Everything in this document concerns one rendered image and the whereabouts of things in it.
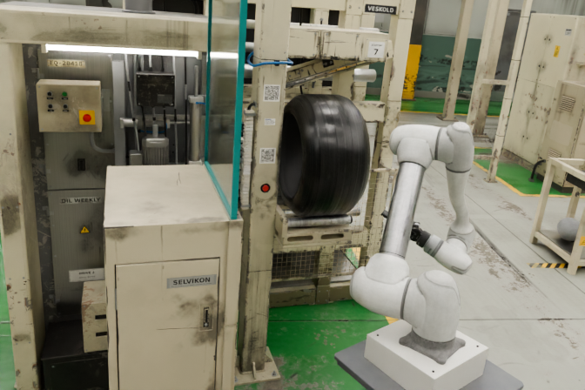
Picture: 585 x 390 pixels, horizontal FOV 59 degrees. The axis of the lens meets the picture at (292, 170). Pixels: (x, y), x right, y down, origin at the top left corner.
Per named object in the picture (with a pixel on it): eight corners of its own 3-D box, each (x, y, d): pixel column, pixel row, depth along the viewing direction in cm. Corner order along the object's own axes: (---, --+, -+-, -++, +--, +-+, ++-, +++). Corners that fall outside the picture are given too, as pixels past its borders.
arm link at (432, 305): (453, 347, 178) (460, 290, 172) (400, 332, 186) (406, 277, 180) (460, 325, 192) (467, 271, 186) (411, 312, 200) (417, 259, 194)
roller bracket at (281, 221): (281, 238, 243) (283, 218, 240) (260, 205, 279) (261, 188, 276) (288, 238, 244) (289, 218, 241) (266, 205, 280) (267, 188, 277)
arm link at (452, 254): (428, 263, 234) (439, 245, 243) (460, 283, 230) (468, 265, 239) (440, 248, 227) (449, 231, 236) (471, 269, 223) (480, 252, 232)
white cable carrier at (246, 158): (241, 209, 246) (246, 110, 231) (238, 205, 250) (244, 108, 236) (250, 209, 247) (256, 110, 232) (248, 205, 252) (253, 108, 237)
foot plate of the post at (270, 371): (231, 386, 268) (231, 380, 266) (221, 353, 292) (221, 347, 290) (280, 379, 276) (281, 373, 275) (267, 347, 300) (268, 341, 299)
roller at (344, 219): (283, 216, 248) (281, 223, 251) (285, 223, 245) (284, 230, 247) (350, 212, 259) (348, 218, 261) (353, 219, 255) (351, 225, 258)
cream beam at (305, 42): (274, 57, 253) (277, 26, 248) (262, 51, 275) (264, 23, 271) (386, 63, 271) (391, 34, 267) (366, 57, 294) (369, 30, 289)
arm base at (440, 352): (471, 339, 193) (474, 326, 192) (442, 366, 178) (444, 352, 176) (427, 320, 205) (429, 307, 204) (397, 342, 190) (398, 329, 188)
